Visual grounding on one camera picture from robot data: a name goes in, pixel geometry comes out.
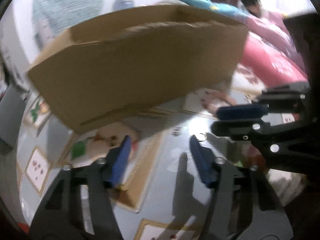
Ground pink floral blanket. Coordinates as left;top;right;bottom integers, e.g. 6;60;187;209
240;12;308;87

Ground brown cardboard box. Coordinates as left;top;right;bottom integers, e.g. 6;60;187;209
28;5;248;134

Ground teal patterned pillow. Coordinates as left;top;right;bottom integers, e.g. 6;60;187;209
179;0;248;23

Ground grey storage bin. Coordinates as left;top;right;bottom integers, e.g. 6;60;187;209
0;85;26;148

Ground teal patterned curtain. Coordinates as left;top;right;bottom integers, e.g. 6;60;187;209
32;0;104;35

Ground blue water jug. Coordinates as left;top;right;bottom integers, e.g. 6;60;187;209
113;0;135;11

